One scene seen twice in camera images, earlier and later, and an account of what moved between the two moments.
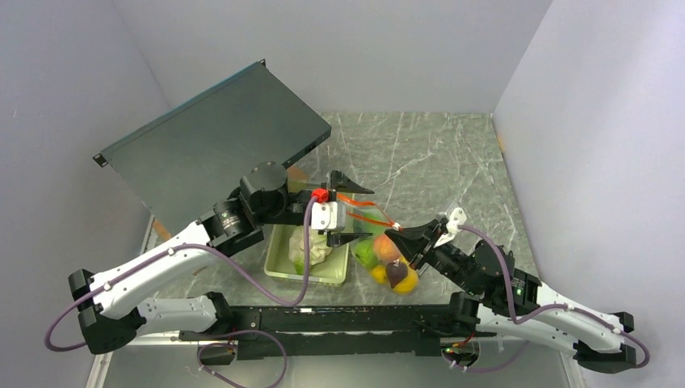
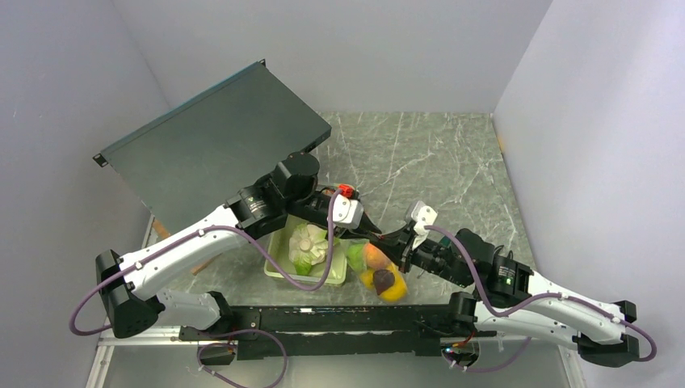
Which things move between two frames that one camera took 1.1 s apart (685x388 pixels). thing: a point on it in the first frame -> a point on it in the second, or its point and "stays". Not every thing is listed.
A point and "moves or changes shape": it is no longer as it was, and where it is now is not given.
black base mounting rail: (342, 331) stays
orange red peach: (384, 250) moves or changes shape
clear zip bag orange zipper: (378, 254) moves or changes shape
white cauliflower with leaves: (319, 248) stays
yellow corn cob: (379, 273) -> (367, 278)
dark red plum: (396, 272) moves or changes shape
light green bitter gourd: (364, 252) -> (355, 255)
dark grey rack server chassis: (179, 166) stays
